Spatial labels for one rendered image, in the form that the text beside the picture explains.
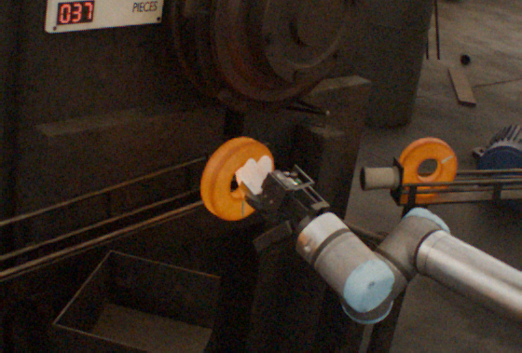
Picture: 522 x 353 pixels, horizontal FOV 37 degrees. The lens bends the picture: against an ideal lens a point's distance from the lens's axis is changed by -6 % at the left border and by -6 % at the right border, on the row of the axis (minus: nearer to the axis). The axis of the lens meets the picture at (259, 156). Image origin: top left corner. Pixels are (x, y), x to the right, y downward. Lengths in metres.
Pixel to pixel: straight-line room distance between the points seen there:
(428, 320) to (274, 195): 1.47
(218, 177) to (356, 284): 0.33
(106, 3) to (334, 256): 0.64
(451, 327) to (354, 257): 1.50
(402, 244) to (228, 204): 0.33
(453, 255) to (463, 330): 1.44
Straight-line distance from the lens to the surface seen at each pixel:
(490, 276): 1.36
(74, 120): 1.62
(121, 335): 1.46
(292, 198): 1.44
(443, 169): 2.12
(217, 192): 1.51
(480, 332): 2.86
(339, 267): 1.36
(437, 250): 1.44
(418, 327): 2.79
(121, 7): 1.59
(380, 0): 4.38
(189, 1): 1.56
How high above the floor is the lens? 1.45
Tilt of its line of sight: 22 degrees down
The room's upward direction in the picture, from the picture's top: 9 degrees clockwise
